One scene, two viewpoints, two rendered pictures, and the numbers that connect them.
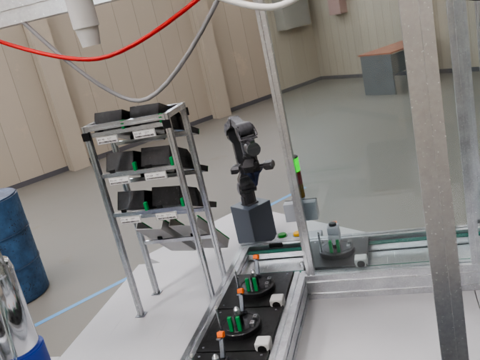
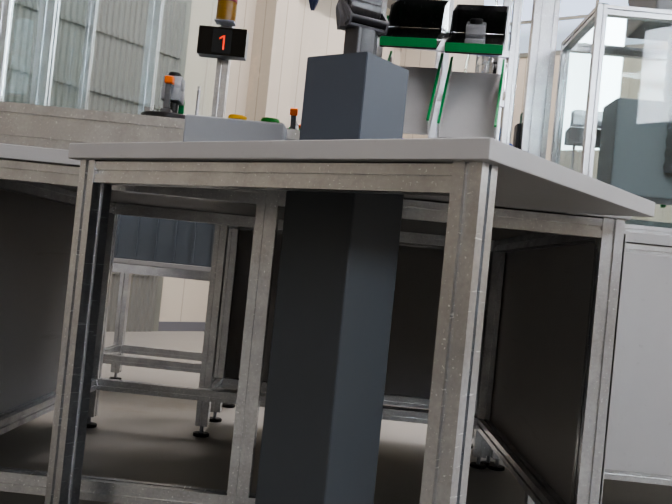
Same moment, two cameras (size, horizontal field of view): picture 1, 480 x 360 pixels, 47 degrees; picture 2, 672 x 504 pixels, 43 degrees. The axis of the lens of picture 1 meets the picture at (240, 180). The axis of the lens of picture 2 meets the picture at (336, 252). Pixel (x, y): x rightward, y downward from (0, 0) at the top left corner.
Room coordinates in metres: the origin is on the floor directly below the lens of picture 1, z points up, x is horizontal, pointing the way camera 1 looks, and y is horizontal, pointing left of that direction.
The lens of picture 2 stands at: (4.05, -0.49, 0.67)
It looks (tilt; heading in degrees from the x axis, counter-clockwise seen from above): 1 degrees up; 163
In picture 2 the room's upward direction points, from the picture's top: 6 degrees clockwise
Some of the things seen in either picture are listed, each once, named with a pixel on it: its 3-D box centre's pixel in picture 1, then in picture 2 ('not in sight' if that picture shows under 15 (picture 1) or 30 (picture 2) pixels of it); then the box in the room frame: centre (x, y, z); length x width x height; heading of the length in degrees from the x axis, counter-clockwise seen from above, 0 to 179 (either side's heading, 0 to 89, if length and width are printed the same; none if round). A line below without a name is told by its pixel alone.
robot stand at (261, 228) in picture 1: (253, 221); (353, 115); (2.50, -0.02, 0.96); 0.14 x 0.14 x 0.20; 36
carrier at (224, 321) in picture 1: (238, 316); not in sight; (1.58, 0.10, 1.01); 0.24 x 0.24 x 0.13; 72
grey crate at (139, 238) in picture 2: not in sight; (184, 239); (-0.08, -0.01, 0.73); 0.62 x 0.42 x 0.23; 72
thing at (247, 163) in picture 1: (250, 164); not in sight; (2.21, -0.06, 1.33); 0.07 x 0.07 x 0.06; 73
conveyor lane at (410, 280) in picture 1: (345, 267); not in sight; (1.94, -0.33, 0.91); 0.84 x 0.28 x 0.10; 72
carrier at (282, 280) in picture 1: (254, 278); not in sight; (1.82, 0.03, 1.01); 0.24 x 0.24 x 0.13; 72
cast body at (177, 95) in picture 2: not in sight; (174, 88); (1.96, -0.31, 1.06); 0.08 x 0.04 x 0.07; 163
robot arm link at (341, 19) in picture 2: (246, 186); (360, 16); (2.50, -0.03, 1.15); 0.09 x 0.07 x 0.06; 100
